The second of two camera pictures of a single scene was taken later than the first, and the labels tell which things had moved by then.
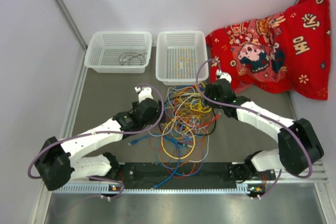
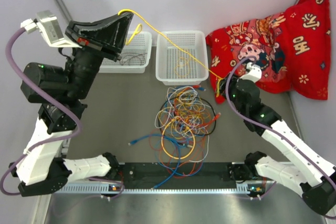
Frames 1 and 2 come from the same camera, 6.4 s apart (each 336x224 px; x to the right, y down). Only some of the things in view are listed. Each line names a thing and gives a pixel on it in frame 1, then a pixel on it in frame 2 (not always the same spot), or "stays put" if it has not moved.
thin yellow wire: [189, 104] to [139, 29]
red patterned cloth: [287, 51] stays put
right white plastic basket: [179, 54] stays put
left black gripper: [156, 115] to [104, 38]
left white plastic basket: [124, 52] stays put
